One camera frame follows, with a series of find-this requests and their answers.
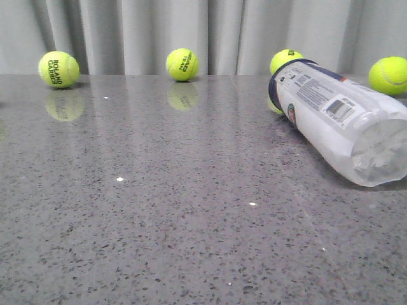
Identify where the grey pleated curtain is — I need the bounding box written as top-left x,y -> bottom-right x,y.
1,1 -> 406,75

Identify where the Roland Garros tennis ball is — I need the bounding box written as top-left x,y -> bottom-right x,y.
38,51 -> 80,88

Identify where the white Roland Garros tennis can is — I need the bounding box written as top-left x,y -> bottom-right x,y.
268,58 -> 406,187

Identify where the Head Team tennis ball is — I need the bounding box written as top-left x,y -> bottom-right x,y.
166,48 -> 199,81

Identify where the Wilson tennis ball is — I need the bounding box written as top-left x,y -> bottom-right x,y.
270,49 -> 304,75

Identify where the rightmost yellow tennis ball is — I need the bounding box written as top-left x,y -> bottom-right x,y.
368,56 -> 406,95

